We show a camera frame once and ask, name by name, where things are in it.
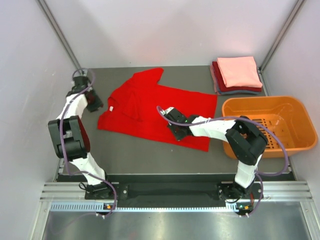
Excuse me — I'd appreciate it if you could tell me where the folded pink t shirt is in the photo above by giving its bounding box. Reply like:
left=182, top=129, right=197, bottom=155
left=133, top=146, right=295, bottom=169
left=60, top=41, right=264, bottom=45
left=217, top=56, right=263, bottom=88

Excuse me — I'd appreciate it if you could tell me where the aluminium frame post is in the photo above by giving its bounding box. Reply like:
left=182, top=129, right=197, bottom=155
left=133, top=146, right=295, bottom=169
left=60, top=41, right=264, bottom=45
left=258, top=0, right=307, bottom=74
left=36, top=0, right=88, bottom=76

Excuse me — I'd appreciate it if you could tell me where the left aluminium frame post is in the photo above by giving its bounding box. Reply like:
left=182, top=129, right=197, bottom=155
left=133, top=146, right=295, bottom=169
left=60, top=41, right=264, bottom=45
left=36, top=0, right=88, bottom=76

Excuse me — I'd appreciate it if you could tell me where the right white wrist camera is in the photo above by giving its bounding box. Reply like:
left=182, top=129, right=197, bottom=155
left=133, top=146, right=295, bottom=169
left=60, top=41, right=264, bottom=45
left=159, top=107, right=174, bottom=116

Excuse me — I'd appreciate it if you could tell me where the orange plastic basket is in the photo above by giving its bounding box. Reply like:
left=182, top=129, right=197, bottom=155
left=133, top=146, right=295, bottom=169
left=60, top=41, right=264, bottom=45
left=221, top=96, right=318, bottom=157

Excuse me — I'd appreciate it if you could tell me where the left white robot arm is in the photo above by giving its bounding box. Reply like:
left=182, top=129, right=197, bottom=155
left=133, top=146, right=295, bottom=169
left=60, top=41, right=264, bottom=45
left=48, top=76, right=114, bottom=199

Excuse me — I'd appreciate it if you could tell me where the aluminium rail profile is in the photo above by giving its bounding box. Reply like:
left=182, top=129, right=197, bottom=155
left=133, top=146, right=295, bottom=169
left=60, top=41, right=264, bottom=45
left=40, top=181, right=313, bottom=202

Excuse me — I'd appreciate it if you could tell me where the grey slotted cable duct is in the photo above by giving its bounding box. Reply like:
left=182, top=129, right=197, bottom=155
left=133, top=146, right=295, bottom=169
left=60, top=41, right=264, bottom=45
left=49, top=201, right=251, bottom=213

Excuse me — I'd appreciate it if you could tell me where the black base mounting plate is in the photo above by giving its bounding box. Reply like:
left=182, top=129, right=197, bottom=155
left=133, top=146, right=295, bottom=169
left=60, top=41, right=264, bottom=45
left=57, top=173, right=266, bottom=208

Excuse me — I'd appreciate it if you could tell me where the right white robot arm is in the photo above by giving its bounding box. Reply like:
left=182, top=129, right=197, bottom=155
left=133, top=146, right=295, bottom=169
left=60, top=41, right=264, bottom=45
left=159, top=107, right=268, bottom=198

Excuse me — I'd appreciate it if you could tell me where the right aluminium frame post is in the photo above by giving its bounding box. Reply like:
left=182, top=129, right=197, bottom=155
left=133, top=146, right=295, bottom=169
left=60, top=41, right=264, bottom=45
left=258, top=0, right=307, bottom=74

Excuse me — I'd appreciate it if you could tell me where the folded dark red t shirt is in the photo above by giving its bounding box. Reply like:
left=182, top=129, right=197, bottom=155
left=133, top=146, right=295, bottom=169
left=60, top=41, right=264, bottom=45
left=211, top=61, right=248, bottom=88

